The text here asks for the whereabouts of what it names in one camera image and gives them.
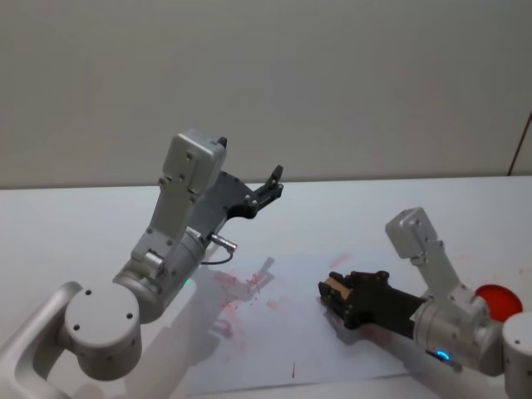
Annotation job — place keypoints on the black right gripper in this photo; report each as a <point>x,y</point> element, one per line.
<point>382,303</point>

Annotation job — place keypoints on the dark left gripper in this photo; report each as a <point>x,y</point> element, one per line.
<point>226,195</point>

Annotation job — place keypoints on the tan block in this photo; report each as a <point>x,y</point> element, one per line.
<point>341,291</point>

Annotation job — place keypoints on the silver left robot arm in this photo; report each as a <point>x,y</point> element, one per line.
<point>104,320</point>

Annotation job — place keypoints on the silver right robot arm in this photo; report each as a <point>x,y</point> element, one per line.
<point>444,320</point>

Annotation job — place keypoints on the white paper sheet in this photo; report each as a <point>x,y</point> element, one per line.
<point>291,324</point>

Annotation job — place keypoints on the red round dish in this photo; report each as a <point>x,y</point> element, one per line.
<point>500,301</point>

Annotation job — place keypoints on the white table cover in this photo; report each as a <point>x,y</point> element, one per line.
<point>83,224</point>

